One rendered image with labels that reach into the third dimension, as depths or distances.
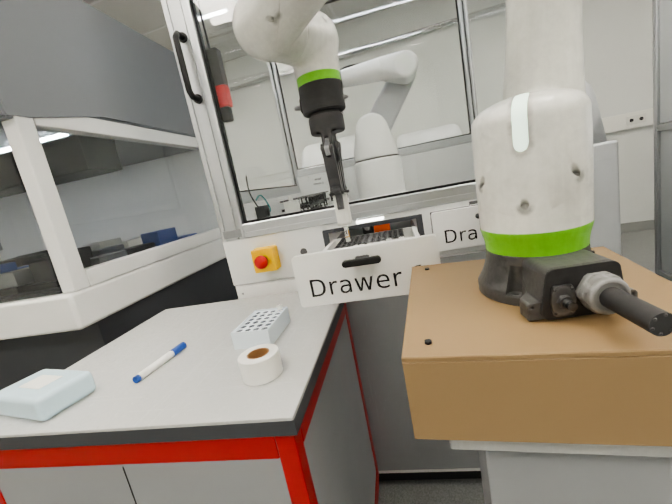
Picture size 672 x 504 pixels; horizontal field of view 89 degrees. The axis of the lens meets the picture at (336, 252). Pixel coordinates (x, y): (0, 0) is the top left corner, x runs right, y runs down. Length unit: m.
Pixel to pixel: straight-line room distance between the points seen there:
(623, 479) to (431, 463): 0.85
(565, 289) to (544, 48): 0.35
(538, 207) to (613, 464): 0.32
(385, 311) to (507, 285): 0.63
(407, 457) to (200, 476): 0.84
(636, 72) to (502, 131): 4.26
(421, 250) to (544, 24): 0.38
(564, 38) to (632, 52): 4.07
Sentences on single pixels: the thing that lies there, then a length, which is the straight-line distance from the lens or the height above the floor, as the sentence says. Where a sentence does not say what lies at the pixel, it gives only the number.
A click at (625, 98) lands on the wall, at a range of 4.64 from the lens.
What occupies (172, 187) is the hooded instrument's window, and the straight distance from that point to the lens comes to 1.61.
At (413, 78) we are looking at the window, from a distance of 1.03.
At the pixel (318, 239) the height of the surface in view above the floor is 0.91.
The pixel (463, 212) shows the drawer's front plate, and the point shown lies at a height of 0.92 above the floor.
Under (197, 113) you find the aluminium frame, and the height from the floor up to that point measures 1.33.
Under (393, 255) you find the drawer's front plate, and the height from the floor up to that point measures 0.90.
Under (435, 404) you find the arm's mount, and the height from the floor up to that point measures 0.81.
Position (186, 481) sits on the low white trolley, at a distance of 0.68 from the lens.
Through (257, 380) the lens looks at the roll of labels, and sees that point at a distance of 0.61.
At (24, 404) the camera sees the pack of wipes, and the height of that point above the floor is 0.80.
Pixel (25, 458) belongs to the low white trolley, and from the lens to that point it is 0.85.
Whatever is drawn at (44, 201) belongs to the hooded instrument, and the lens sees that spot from 1.17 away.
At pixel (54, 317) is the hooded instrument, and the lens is 1.22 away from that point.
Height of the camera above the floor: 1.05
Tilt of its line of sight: 11 degrees down
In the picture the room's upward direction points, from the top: 11 degrees counter-clockwise
